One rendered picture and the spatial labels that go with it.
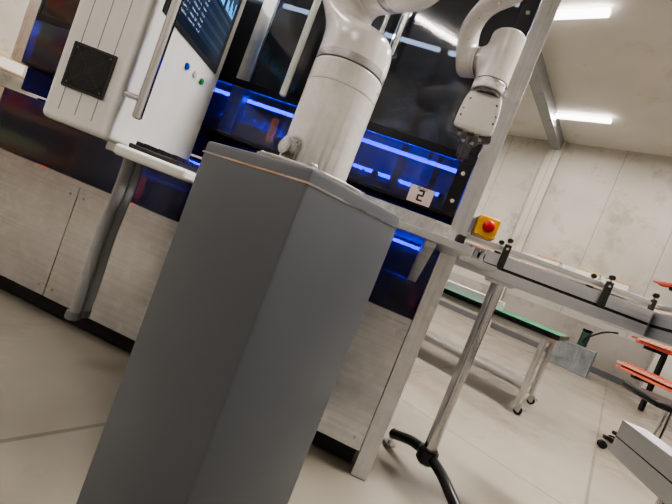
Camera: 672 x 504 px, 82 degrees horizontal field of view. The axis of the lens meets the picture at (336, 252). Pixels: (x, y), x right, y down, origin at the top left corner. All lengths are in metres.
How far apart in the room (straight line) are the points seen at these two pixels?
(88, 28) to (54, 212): 0.96
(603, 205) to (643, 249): 1.16
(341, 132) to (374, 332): 0.92
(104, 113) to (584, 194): 9.66
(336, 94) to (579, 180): 9.73
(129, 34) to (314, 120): 0.70
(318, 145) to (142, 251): 1.23
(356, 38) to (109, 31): 0.75
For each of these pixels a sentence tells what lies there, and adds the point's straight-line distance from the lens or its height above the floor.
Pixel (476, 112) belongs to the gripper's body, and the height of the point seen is 1.20.
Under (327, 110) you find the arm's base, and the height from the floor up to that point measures 0.96.
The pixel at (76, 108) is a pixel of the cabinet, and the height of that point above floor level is 0.85.
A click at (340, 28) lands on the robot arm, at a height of 1.09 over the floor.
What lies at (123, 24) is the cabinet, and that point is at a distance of 1.24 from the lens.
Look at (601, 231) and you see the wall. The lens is 9.91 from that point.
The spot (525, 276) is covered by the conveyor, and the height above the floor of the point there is 0.89.
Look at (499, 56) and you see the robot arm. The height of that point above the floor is 1.34.
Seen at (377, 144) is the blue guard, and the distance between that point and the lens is 1.45.
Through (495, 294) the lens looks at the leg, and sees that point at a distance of 1.57.
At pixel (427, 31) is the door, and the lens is 1.61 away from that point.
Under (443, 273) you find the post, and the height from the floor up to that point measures 0.79.
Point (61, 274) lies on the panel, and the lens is 1.99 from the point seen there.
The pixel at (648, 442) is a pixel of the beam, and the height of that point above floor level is 0.54.
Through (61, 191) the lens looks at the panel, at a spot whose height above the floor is 0.53.
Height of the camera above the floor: 0.80
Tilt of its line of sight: 3 degrees down
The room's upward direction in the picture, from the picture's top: 21 degrees clockwise
